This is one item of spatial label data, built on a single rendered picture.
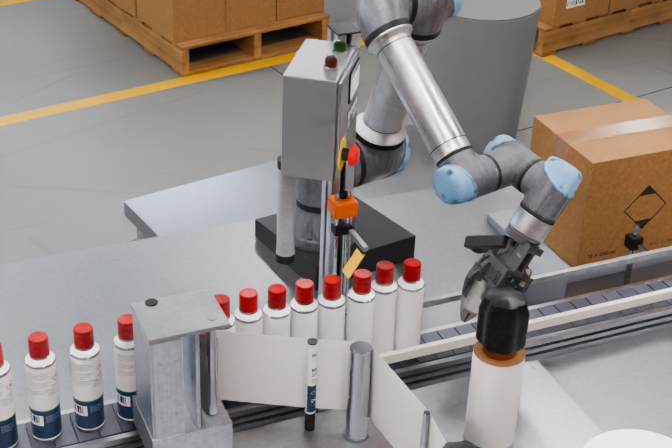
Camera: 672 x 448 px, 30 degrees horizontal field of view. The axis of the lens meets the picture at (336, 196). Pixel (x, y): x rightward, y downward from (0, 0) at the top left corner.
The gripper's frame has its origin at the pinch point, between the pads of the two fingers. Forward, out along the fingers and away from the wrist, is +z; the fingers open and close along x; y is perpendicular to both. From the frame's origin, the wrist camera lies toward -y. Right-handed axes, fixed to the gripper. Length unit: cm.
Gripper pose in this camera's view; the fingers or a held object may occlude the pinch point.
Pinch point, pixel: (464, 313)
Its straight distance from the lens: 245.8
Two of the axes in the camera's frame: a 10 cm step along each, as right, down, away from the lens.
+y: 3.9, 4.6, -8.0
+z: -4.9, 8.4, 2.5
